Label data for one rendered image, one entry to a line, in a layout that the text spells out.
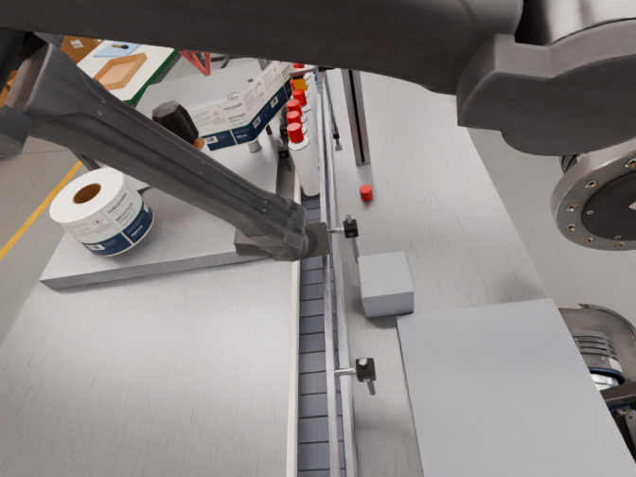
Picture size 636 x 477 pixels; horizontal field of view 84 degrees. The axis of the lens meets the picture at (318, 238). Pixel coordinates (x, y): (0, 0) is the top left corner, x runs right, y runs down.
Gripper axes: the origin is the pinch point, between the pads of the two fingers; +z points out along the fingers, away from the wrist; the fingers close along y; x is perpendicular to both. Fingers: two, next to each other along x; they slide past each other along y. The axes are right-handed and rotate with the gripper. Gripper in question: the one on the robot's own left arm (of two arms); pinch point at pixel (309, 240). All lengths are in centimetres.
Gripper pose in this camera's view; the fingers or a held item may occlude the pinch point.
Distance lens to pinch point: 78.9
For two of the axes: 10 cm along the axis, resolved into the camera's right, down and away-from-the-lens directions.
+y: -9.8, 1.6, 1.4
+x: 1.6, 9.9, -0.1
